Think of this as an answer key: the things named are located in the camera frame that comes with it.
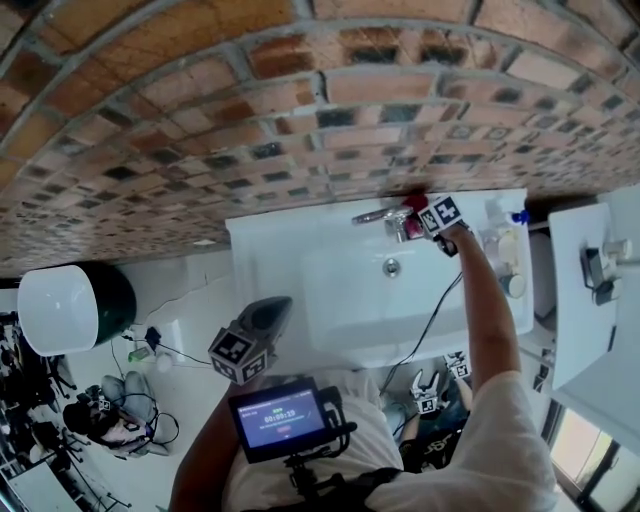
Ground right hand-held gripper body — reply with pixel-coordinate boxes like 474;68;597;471
417;195;474;257

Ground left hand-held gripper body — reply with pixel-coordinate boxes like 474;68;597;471
208;295;294;386

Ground pink cloth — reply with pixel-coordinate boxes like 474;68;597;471
402;193;431;240

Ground chrome faucet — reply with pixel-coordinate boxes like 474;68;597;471
351;207;416;245

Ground person's left forearm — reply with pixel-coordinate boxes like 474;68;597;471
169;394;244;512

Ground person's right forearm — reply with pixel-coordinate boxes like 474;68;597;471
449;228;526;401

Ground white soap bottle blue pump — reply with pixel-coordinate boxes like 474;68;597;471
484;197;530;236

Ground black chest monitor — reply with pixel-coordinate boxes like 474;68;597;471
228;377;332;465

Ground white power strip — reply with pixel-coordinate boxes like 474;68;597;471
127;325;174;364

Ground small jar on sink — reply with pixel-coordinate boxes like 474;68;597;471
499;272;528;300

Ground white sink basin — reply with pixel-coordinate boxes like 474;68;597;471
224;188;535;370

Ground black box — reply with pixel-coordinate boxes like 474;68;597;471
579;247;604;291

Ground dark grey cup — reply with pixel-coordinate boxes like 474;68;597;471
592;279;622;307

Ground black chest harness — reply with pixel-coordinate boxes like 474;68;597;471
284;467;407;512

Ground white and green round tub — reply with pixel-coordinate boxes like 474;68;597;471
17;262;138;358

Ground white side table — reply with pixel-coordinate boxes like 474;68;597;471
547;184;640;407

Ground person's white shirt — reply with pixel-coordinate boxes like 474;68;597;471
222;369;559;512

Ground window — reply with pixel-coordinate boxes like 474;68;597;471
544;404;640;512

